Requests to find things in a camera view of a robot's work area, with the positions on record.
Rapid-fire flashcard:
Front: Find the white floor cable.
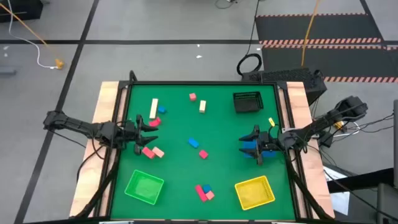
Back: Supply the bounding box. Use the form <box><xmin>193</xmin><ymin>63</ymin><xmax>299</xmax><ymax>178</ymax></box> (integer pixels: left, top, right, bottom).
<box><xmin>6</xmin><ymin>0</ymin><xmax>58</xmax><ymax>70</ymax></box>

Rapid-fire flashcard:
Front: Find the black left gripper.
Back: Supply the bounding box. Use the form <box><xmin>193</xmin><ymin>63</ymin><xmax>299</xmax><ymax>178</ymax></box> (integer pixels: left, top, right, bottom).
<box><xmin>119</xmin><ymin>114</ymin><xmax>160</xmax><ymax>156</ymax></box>

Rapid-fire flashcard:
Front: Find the green plastic basket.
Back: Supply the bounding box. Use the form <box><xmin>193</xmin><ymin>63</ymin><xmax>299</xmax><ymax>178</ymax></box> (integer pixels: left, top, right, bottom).
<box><xmin>124</xmin><ymin>169</ymin><xmax>165</xmax><ymax>206</ymax></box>

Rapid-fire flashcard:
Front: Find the grey cabinet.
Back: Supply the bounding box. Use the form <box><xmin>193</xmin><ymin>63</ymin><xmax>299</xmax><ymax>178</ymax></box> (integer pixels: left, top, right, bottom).
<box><xmin>376</xmin><ymin>182</ymin><xmax>398</xmax><ymax>224</ymax></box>

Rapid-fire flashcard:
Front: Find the black metal table frame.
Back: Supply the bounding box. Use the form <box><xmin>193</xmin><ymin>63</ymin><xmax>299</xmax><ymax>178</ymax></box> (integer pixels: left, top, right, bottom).
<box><xmin>70</xmin><ymin>70</ymin><xmax>335</xmax><ymax>224</ymax></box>

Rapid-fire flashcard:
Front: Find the long red block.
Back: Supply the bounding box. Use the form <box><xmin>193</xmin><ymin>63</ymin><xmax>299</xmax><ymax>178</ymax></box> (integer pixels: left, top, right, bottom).
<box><xmin>195</xmin><ymin>184</ymin><xmax>208</xmax><ymax>203</ymax></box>

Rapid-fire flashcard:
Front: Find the orange floor cable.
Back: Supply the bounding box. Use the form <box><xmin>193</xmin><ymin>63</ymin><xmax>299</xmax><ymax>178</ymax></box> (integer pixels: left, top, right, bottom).
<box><xmin>0</xmin><ymin>2</ymin><xmax>62</xmax><ymax>63</ymax></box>

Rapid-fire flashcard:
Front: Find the yellow floor cable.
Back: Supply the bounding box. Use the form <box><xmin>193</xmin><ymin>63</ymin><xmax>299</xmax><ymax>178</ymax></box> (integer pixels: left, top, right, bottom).
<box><xmin>300</xmin><ymin>0</ymin><xmax>321</xmax><ymax>67</ymax></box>

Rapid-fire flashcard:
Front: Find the black computer tower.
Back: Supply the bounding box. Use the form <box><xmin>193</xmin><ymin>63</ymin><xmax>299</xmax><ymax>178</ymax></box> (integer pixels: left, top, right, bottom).
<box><xmin>241</xmin><ymin>67</ymin><xmax>328</xmax><ymax>106</ymax></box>

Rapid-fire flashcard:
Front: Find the blue plastic basket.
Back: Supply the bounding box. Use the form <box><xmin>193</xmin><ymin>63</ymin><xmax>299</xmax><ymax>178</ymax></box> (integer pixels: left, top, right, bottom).
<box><xmin>241</xmin><ymin>139</ymin><xmax>277</xmax><ymax>159</ymax></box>

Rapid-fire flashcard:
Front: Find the black desk edge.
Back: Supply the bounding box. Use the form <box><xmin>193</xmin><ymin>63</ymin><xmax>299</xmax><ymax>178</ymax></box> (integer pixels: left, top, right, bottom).
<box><xmin>326</xmin><ymin>167</ymin><xmax>394</xmax><ymax>194</ymax></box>

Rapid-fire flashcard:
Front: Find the yellow plastic basket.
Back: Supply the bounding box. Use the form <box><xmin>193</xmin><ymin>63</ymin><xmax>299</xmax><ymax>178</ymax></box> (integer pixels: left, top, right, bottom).
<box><xmin>234</xmin><ymin>175</ymin><xmax>276</xmax><ymax>211</ymax></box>

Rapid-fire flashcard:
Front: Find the long natural wood block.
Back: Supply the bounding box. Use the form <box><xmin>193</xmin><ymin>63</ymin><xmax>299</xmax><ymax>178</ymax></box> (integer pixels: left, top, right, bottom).
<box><xmin>149</xmin><ymin>98</ymin><xmax>159</xmax><ymax>120</ymax></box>

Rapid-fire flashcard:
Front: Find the black box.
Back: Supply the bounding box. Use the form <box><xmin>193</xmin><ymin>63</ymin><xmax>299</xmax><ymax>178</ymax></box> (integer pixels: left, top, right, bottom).
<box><xmin>0</xmin><ymin>0</ymin><xmax>44</xmax><ymax>23</ymax></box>

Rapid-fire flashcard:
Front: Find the black coiled floor cable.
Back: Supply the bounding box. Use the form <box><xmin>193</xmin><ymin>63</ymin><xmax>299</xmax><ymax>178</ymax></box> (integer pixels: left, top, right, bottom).
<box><xmin>236</xmin><ymin>0</ymin><xmax>264</xmax><ymax>77</ymax></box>

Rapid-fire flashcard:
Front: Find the white paper sheet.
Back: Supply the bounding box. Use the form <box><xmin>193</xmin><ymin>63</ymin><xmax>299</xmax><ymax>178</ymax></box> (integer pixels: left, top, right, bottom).
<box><xmin>323</xmin><ymin>166</ymin><xmax>351</xmax><ymax>216</ymax></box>

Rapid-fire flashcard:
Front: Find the black plastic basket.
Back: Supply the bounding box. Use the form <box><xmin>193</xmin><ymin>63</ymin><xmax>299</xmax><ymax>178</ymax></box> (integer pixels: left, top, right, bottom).
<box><xmin>233</xmin><ymin>91</ymin><xmax>264</xmax><ymax>114</ymax></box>

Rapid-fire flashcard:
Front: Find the black striped floor mat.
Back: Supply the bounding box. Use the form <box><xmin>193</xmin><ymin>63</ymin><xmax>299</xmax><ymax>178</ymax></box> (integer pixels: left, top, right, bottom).
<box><xmin>261</xmin><ymin>43</ymin><xmax>398</xmax><ymax>83</ymax></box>
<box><xmin>254</xmin><ymin>12</ymin><xmax>386</xmax><ymax>47</ymax></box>

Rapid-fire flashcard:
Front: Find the wooden table side board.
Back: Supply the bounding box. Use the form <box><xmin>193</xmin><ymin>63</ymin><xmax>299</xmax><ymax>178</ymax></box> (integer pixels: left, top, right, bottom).
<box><xmin>278</xmin><ymin>81</ymin><xmax>336</xmax><ymax>218</ymax></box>
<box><xmin>68</xmin><ymin>81</ymin><xmax>128</xmax><ymax>218</ymax></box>

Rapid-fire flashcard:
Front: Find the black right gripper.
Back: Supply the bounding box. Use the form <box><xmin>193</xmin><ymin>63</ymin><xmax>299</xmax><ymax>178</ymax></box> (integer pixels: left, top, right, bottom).
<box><xmin>238</xmin><ymin>124</ymin><xmax>280</xmax><ymax>166</ymax></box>

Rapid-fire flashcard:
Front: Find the grey vertical post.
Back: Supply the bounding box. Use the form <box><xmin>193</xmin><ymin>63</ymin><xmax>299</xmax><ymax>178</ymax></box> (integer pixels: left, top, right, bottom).
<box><xmin>393</xmin><ymin>99</ymin><xmax>398</xmax><ymax>189</ymax></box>

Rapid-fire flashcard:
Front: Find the black power adapter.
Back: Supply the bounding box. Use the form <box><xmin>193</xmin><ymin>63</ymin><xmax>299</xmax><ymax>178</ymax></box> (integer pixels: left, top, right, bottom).
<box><xmin>320</xmin><ymin>132</ymin><xmax>334</xmax><ymax>149</ymax></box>

